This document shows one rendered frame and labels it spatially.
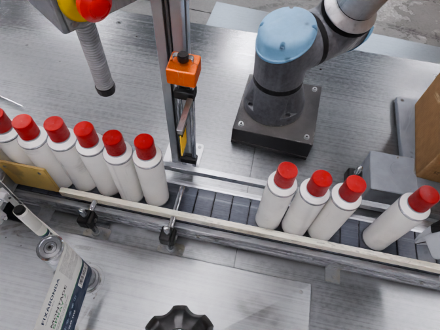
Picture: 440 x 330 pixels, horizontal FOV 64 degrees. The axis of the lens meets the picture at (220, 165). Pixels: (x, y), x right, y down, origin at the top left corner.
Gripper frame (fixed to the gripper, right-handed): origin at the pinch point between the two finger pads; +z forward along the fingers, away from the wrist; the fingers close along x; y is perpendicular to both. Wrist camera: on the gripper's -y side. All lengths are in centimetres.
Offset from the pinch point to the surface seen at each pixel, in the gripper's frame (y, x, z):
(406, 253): 1.4, 2.4, 4.9
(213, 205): -0.5, -32.2, 24.9
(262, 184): -3.1, -28.7, 13.4
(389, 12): -221, 88, 57
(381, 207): -3.2, -8.9, 2.0
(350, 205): 2.3, -20.7, -0.9
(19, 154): 2, -70, 33
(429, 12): -230, 114, 42
